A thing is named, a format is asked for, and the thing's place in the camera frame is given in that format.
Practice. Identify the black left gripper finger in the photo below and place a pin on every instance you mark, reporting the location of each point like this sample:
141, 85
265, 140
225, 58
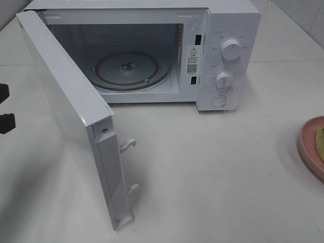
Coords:
7, 123
4, 92

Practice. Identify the white microwave door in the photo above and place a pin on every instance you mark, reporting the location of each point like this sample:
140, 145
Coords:
83, 117

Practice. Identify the white round door button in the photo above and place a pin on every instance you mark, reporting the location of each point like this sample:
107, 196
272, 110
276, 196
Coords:
218, 101

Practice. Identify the white timer knob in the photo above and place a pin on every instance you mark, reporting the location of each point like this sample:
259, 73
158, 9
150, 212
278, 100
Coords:
224, 80

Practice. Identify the pink round plate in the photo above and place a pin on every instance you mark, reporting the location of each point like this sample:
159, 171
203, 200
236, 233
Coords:
307, 147

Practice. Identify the toast sandwich with lettuce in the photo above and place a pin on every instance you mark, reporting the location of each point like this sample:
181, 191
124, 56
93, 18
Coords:
319, 143

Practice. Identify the glass microwave turntable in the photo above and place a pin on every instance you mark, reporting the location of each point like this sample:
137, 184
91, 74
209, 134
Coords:
130, 71

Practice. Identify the white warning label sticker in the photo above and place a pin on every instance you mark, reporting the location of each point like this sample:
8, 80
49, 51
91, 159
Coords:
193, 58

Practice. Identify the white microwave oven body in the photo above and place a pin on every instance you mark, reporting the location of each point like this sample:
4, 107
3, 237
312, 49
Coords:
91, 30

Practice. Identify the white upper power knob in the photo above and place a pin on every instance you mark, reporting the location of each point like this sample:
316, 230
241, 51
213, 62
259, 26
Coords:
231, 49

